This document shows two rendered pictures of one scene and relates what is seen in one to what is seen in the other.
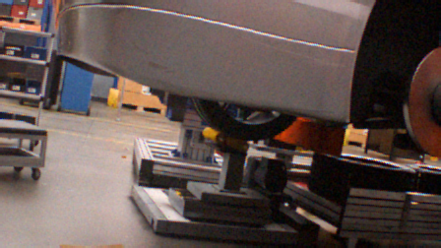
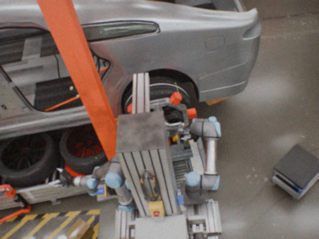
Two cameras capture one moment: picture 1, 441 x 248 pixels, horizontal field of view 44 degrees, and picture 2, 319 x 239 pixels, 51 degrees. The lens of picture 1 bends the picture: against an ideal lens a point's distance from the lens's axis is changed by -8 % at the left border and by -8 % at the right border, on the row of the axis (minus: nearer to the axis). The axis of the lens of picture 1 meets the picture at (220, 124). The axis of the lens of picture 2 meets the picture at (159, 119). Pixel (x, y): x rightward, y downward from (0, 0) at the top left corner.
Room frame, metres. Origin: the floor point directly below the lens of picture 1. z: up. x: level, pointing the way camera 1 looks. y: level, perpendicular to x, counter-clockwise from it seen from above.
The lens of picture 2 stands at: (5.40, 0.59, 3.40)
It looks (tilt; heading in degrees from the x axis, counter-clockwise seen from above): 50 degrees down; 198
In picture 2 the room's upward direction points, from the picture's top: 11 degrees counter-clockwise
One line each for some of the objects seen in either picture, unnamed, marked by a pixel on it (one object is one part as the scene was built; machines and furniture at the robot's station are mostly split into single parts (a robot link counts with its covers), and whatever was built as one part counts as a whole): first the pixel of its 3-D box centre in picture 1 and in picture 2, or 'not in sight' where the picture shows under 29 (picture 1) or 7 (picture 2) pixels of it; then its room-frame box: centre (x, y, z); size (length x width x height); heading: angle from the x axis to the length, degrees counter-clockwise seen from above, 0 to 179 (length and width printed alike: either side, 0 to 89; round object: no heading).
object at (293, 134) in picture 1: (314, 119); not in sight; (3.43, -0.54, 0.69); 0.52 x 0.17 x 0.35; 18
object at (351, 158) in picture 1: (361, 179); (90, 145); (3.44, -0.91, 0.39); 0.66 x 0.66 x 0.24
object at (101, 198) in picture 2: (281, 150); (118, 189); (3.97, -0.44, 0.44); 0.43 x 0.17 x 0.03; 108
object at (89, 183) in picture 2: not in sight; (88, 182); (4.32, -0.41, 1.21); 0.11 x 0.08 x 0.09; 87
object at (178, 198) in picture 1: (219, 206); (169, 147); (3.23, -0.07, 0.13); 0.50 x 0.36 x 0.10; 108
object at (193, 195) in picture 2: not in sight; (193, 187); (4.11, 0.34, 0.87); 0.15 x 0.15 x 0.10
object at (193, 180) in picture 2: not in sight; (194, 180); (4.11, 0.35, 0.98); 0.13 x 0.12 x 0.14; 92
